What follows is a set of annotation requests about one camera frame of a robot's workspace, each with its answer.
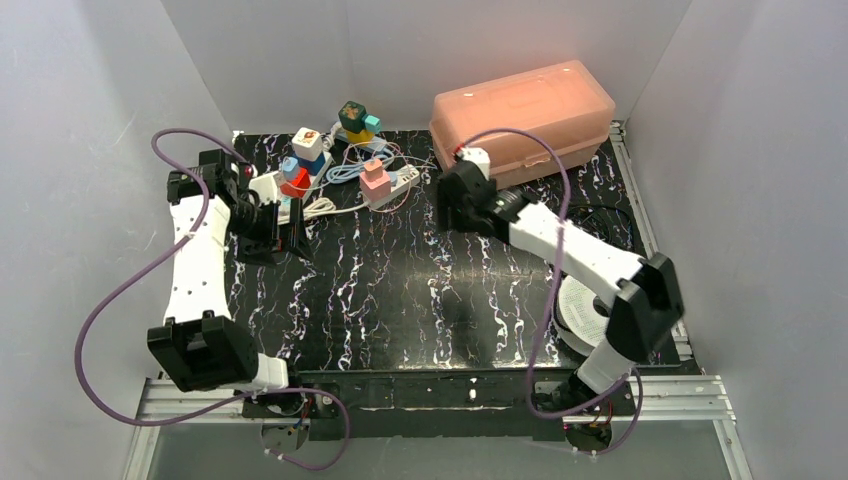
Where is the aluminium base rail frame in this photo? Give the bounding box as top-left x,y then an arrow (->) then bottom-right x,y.
137,368 -> 751,479

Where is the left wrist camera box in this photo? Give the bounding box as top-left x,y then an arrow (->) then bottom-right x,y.
248,172 -> 282,206

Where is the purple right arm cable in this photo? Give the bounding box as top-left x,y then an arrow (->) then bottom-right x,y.
457,128 -> 643,458

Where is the pink translucent storage box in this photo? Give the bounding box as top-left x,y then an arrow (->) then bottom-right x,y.
429,60 -> 615,189

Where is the black coiled usb cable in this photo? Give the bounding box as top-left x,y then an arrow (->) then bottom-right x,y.
563,203 -> 643,263

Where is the long white power strip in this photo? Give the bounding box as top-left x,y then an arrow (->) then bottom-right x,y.
274,150 -> 333,224

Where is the pink power adapter plug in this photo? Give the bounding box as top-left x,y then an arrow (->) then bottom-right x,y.
359,158 -> 392,207

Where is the red power adapter plug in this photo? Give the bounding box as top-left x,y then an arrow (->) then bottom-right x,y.
279,165 -> 311,198

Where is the blue power adapter plug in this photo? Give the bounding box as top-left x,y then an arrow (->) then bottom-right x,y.
299,152 -> 327,176

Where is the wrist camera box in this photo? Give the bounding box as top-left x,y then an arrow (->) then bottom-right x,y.
248,172 -> 282,206
454,147 -> 491,180

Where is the green and yellow adapter stack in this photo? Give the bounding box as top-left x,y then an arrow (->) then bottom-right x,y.
338,100 -> 382,147

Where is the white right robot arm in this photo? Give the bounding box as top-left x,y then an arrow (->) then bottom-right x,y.
436,161 -> 685,394

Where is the light blue cable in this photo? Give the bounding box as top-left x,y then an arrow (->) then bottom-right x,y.
324,142 -> 399,187

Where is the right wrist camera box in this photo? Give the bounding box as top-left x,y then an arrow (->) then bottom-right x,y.
454,147 -> 491,180

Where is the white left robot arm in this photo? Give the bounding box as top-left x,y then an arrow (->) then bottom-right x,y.
147,149 -> 313,392

